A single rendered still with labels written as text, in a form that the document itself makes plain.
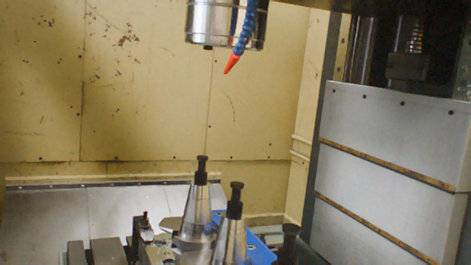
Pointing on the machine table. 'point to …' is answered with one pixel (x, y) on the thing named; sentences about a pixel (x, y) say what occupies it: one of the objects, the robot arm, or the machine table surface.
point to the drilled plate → (147, 251)
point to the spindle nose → (223, 23)
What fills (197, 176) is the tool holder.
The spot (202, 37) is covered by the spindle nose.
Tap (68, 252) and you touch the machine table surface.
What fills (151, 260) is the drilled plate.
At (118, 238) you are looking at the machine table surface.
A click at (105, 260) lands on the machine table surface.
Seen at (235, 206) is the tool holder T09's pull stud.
